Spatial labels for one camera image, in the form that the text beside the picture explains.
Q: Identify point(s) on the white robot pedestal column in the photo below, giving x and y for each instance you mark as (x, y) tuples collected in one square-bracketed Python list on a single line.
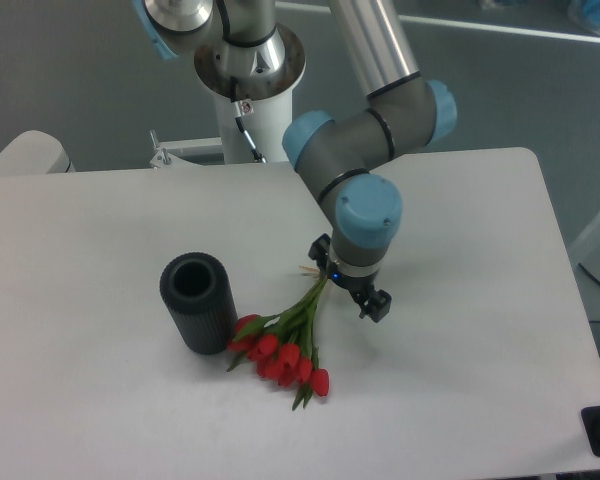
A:
[(252, 88)]

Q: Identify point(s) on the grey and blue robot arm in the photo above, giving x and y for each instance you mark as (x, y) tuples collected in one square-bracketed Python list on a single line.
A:
[(337, 160)]

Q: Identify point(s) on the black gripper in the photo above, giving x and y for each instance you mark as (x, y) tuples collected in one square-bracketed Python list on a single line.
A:
[(357, 280)]

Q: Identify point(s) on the red tulip bouquet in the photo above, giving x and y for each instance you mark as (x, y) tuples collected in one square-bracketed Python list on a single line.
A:
[(283, 347)]

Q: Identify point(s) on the white rounded chair part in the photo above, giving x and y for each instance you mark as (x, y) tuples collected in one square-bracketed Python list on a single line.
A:
[(34, 153)]

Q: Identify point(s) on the black ribbed cylindrical vase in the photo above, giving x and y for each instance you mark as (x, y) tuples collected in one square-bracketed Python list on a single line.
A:
[(195, 289)]

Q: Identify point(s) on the white metal base frame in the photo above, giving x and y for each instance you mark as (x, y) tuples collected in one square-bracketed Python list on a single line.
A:
[(203, 151)]

